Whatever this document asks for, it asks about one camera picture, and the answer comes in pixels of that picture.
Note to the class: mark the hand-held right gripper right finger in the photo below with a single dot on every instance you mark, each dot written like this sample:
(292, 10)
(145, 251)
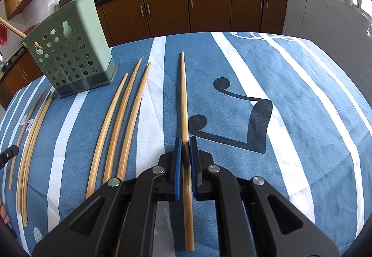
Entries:
(194, 170)

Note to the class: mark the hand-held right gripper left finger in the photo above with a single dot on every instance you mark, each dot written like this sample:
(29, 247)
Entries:
(178, 170)

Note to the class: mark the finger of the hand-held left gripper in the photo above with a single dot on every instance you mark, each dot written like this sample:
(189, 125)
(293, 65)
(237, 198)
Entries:
(10, 154)

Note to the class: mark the green perforated chopstick holder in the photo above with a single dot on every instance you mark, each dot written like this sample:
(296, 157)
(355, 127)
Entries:
(87, 27)

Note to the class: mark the person's left hand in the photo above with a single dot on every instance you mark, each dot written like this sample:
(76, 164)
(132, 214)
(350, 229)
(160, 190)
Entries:
(4, 213)

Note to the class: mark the red hanging plastic bag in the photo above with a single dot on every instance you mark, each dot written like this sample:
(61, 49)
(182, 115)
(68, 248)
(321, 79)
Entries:
(3, 34)

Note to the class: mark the red basin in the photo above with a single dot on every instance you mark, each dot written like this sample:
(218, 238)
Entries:
(31, 31)

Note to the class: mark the white cup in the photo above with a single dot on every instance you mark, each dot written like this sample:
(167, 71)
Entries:
(348, 1)

